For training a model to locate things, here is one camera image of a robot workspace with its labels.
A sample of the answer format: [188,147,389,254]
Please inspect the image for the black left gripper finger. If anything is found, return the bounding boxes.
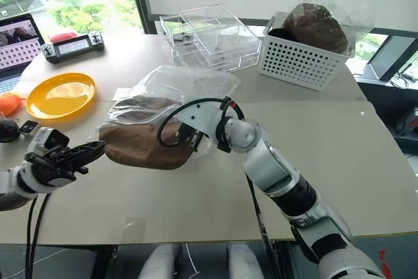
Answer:
[66,140,107,157]
[72,149,105,169]

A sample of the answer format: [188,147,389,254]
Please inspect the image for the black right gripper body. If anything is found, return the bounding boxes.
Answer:
[176,123,206,154]

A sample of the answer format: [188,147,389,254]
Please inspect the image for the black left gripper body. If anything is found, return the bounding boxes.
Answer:
[25,147,89,184]

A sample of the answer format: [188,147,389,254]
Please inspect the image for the small white smartwatch device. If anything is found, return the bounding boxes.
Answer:
[17,120,41,135]

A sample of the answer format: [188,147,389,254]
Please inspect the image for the green and black round toy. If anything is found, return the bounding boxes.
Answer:
[0,118,20,144]

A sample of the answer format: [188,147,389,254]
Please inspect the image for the yellow plastic plate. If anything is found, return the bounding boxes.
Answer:
[25,72,98,120]

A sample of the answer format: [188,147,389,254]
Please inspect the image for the white paper label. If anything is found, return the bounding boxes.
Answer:
[113,87,133,100]

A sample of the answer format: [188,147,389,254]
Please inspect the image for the orange plush toy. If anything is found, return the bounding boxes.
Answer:
[0,92,24,118]

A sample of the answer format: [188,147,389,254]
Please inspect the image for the black handheld controller with screen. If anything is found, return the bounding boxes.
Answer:
[40,31,106,64]

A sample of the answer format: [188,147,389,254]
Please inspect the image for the clear acrylic drawer organizer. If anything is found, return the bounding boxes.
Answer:
[159,3,263,73]

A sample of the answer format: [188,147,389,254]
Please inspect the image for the red oblong object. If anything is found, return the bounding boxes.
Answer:
[48,31,78,44]

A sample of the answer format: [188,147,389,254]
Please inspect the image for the open laptop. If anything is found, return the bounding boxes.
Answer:
[0,13,46,95]

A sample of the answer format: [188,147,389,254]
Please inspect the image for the grey rounded shape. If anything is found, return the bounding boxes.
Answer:
[227,242,264,279]
[142,243,179,279]

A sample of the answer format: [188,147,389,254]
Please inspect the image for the white perforated plastic basket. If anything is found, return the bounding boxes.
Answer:
[259,12,356,91]

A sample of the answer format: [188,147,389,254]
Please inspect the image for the bagged dark wig in basket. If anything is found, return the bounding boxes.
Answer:
[278,0,377,58]

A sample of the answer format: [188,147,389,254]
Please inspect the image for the grey tilted monitor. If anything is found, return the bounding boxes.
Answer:
[363,34,418,81]

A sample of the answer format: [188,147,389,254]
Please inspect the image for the red and black machine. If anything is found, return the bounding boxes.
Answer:
[393,105,418,150]

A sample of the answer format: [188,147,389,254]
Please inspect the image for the red ribbon tag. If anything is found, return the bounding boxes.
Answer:
[378,249,391,275]

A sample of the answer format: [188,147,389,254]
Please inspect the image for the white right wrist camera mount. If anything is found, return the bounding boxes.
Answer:
[178,97,227,137]

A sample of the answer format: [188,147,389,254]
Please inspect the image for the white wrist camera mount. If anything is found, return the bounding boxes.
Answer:
[178,97,227,137]
[28,127,78,189]

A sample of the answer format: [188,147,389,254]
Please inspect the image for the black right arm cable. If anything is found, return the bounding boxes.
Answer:
[157,95,274,279]

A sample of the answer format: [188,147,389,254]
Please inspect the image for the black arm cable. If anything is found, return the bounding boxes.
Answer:
[157,95,274,279]
[24,192,52,279]

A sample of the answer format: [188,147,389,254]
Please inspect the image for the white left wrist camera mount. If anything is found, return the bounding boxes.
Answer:
[28,127,78,189]

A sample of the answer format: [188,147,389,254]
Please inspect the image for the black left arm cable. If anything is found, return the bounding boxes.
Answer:
[24,192,52,279]

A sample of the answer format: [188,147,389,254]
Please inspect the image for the thin white cable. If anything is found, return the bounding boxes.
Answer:
[184,242,201,275]

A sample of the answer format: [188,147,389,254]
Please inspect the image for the thin black desk cables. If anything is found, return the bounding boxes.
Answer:
[389,62,418,90]

